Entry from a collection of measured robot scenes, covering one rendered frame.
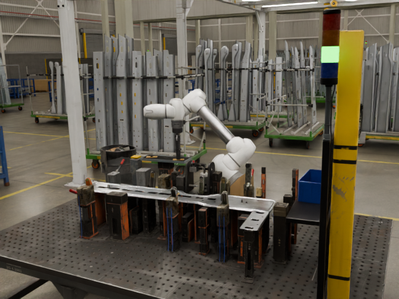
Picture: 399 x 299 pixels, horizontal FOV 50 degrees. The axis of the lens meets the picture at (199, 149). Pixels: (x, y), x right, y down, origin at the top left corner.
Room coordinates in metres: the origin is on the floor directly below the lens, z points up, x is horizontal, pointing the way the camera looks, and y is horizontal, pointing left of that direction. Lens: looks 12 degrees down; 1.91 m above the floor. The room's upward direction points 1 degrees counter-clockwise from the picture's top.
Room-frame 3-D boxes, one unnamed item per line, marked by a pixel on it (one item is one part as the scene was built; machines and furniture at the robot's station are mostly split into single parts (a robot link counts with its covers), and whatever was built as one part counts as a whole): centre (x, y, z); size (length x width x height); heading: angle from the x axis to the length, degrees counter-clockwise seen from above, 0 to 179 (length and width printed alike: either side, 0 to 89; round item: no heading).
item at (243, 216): (2.36, -0.26, 0.84); 0.11 x 0.10 x 0.28; 158
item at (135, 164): (3.24, 0.50, 0.92); 0.08 x 0.08 x 0.44; 68
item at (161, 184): (2.95, 0.26, 0.89); 0.13 x 0.11 x 0.38; 158
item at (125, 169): (5.68, 1.11, 0.36); 0.54 x 0.50 x 0.73; 153
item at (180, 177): (2.93, 0.13, 0.89); 0.13 x 0.11 x 0.38; 158
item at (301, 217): (2.58, -0.74, 1.01); 0.90 x 0.22 x 0.03; 158
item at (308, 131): (9.44, -2.22, 0.88); 1.91 x 1.00 x 1.76; 154
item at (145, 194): (2.74, 0.19, 1.00); 1.38 x 0.22 x 0.02; 68
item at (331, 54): (1.76, -0.54, 1.90); 0.07 x 0.07 x 0.06
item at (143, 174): (3.02, 0.41, 0.90); 0.13 x 0.10 x 0.41; 158
